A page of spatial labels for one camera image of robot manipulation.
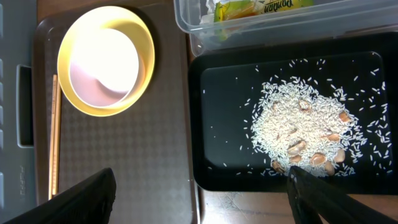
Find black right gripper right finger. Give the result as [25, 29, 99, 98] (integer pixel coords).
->
[287, 166, 397, 224]

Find yellow plate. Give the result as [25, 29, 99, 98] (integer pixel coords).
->
[57, 6, 155, 117]

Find clear plastic bin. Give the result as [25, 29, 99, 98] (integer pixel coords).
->
[174, 0, 397, 56]

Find rice food waste pile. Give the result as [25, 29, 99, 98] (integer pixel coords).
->
[201, 57, 394, 178]

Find wooden chopstick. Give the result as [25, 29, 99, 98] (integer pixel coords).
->
[52, 86, 62, 195]
[48, 74, 58, 200]

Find brown plastic tray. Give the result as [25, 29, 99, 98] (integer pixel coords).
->
[32, 1, 200, 224]

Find black plastic tray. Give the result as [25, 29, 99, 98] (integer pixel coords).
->
[188, 32, 397, 195]

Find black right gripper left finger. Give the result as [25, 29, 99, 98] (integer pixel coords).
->
[8, 168, 116, 224]

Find green yellow snack wrapper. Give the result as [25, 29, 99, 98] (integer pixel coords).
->
[212, 0, 314, 22]

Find white bowl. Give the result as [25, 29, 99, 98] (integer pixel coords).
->
[70, 29, 145, 108]

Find white tissue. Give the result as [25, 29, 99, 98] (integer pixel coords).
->
[200, 0, 219, 24]

